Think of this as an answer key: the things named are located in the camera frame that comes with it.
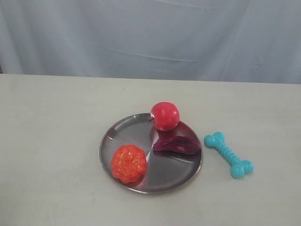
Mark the white backdrop cloth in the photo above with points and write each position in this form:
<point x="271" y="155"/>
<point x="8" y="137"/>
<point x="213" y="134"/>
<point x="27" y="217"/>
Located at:
<point x="201" y="40"/>

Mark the orange bumpy ball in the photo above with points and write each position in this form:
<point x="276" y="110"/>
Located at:
<point x="128" y="164"/>

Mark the purple toy sweet potato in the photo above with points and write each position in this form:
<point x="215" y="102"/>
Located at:
<point x="178" y="144"/>

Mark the red apple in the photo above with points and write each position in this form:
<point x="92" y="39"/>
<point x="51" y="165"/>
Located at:
<point x="165" y="116"/>

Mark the round stainless steel plate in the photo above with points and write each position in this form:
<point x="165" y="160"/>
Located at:
<point x="166" y="170"/>

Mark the teal toy bone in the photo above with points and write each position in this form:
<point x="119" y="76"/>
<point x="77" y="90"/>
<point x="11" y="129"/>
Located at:
<point x="238" y="168"/>

